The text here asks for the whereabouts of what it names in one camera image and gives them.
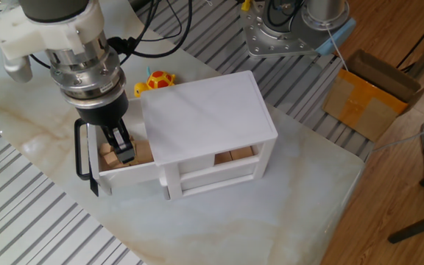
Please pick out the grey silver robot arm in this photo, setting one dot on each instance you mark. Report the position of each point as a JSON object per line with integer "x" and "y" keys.
{"x": 87, "y": 73}

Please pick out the marble pattern table mat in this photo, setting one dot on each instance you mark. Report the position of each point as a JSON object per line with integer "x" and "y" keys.
{"x": 197, "y": 228}

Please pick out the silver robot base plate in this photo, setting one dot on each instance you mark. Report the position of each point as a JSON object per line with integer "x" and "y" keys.
{"x": 267, "y": 44}

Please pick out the yellow toy turtle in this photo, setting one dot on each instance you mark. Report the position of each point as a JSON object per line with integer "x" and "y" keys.
{"x": 158, "y": 80}

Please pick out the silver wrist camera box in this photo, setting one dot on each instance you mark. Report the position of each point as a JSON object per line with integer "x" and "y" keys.
{"x": 18, "y": 68}

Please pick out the small yellow connector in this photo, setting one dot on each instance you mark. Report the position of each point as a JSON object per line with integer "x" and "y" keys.
{"x": 246, "y": 5}

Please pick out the white plastic drawer cabinet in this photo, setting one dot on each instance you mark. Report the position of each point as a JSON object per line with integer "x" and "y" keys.
{"x": 208, "y": 114}

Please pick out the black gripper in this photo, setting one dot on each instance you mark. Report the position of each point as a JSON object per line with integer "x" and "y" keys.
{"x": 103, "y": 110}

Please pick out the taped open cardboard box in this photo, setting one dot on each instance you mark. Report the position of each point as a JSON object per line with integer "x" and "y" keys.
{"x": 359, "y": 106}

